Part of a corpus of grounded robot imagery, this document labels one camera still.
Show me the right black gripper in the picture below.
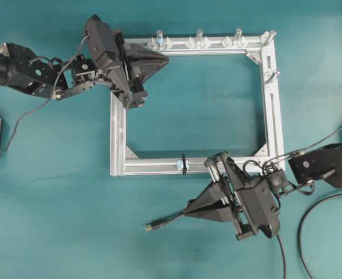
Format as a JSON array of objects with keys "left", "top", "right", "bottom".
[{"left": 183, "top": 151, "right": 254, "bottom": 241}]

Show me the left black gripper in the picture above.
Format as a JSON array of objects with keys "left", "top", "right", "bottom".
[{"left": 109, "top": 30, "right": 169, "bottom": 109}]

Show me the black cable with plug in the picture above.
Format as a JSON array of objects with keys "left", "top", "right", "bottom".
[{"left": 143, "top": 210, "right": 342, "bottom": 279}]

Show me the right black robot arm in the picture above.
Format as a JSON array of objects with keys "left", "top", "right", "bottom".
[{"left": 182, "top": 144, "right": 342, "bottom": 240}]

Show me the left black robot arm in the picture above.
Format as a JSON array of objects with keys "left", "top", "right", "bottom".
[{"left": 0, "top": 28, "right": 169, "bottom": 109}]

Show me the right wrist camera housing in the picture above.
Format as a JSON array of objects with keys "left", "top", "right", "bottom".
[{"left": 234, "top": 176, "right": 280, "bottom": 241}]

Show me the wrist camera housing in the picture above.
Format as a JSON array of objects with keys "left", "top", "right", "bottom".
[
  {"left": 84, "top": 15, "right": 125, "bottom": 78},
  {"left": 234, "top": 176, "right": 280, "bottom": 241}
]

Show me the clear post with blue band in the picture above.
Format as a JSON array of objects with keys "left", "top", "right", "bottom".
[{"left": 156, "top": 30, "right": 164, "bottom": 49}]

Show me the left wrist camera housing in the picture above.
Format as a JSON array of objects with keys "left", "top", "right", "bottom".
[{"left": 84, "top": 15, "right": 125, "bottom": 78}]

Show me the aluminium extrusion rectangular frame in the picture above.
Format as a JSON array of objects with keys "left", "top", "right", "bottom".
[{"left": 109, "top": 31, "right": 284, "bottom": 176}]

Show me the right grey arm cable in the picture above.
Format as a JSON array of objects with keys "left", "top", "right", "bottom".
[{"left": 263, "top": 123, "right": 342, "bottom": 168}]

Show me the clear post right side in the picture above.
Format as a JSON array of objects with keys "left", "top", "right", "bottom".
[{"left": 264, "top": 70, "right": 280, "bottom": 85}]

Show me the clear post corner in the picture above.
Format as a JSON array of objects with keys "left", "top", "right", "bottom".
[{"left": 264, "top": 30, "right": 277, "bottom": 47}]

